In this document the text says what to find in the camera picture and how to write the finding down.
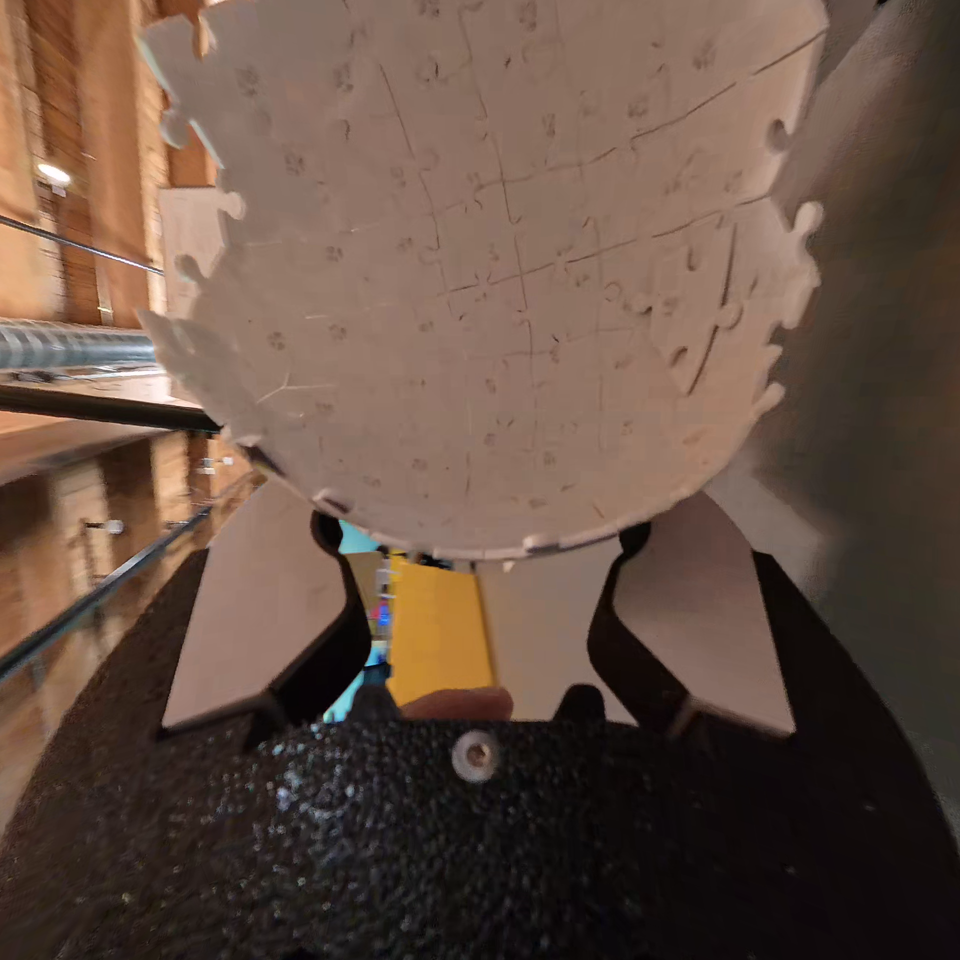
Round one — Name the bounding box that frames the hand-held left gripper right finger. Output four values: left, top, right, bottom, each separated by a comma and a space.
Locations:
587, 489, 798, 736

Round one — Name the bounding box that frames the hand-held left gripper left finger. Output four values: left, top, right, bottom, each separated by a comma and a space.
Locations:
159, 480, 374, 732

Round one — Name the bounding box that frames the colourful puzzle ball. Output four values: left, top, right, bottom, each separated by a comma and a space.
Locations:
138, 0, 830, 562

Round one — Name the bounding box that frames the person's left hand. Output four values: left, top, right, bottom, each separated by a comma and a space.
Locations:
399, 684, 516, 723

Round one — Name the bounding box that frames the yellow plastic bin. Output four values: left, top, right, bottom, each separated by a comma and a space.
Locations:
388, 553, 496, 706

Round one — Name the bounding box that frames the black ceiling beam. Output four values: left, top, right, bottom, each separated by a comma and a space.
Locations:
0, 384, 222, 435

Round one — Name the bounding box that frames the silver ventilation duct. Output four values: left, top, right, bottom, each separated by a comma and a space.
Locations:
0, 316, 159, 370

